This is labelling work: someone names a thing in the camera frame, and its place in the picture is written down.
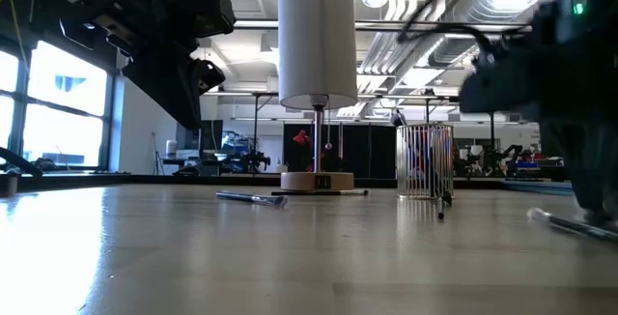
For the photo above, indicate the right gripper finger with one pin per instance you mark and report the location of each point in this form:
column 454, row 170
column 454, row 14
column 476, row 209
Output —
column 610, row 175
column 574, row 165

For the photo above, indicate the silver ferrule makeup brush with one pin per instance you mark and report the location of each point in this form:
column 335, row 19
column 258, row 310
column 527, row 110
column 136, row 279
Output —
column 251, row 198

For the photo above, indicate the black curved arm base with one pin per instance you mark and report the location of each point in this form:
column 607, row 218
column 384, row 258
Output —
column 19, row 160

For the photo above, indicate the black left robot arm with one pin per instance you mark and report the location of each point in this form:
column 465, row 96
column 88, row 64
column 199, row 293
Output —
column 125, row 15

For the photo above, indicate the thin black silver-tipped makeup brush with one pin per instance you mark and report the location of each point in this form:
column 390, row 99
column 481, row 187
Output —
column 318, row 192

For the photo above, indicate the dark computer monitor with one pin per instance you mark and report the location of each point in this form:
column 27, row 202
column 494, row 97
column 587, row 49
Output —
column 212, row 134

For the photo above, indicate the white jug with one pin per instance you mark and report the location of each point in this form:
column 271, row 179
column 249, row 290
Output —
column 171, row 148

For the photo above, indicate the large window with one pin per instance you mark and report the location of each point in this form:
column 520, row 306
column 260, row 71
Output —
column 63, row 107

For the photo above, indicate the red desk object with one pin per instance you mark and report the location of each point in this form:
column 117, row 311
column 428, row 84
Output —
column 301, row 137

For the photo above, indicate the white shade table lamp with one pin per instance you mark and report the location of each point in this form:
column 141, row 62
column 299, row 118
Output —
column 316, row 54

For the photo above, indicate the long overhead light bar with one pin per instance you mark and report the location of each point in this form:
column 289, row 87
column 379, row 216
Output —
column 386, row 26

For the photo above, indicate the black partition panels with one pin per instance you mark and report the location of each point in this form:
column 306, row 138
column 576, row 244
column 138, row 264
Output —
column 367, row 151

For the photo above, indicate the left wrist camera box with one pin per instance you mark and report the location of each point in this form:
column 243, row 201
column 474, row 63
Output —
column 205, row 8

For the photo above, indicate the silver ceiling air duct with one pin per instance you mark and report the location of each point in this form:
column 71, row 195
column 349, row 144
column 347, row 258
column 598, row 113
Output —
column 463, row 20

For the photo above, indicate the small grey post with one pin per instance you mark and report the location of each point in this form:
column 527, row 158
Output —
column 12, row 184

